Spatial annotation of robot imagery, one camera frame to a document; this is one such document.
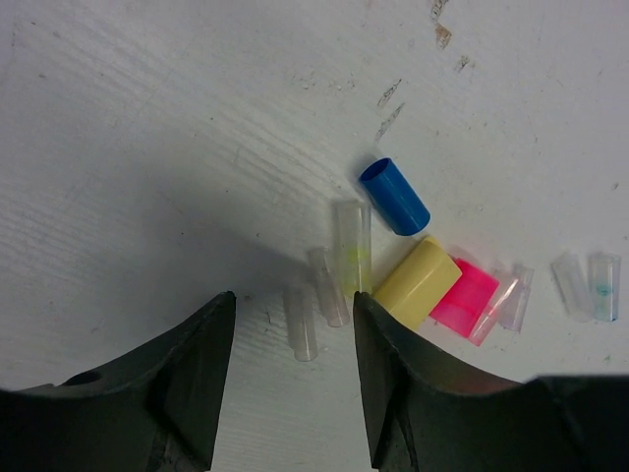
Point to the clear blue pen cap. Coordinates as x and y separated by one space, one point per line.
604 279

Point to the pink highlighter cap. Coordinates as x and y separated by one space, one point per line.
463 304

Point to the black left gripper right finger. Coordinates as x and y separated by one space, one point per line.
426 410

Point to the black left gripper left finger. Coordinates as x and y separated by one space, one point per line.
155 408

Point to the clear yellow-stained cap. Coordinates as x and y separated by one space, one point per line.
353 224

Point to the yellow highlighter cap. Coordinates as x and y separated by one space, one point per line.
414 288

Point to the clear pink-tinted cap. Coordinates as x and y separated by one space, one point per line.
489 316

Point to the small blue pen cap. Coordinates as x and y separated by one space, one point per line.
394 198

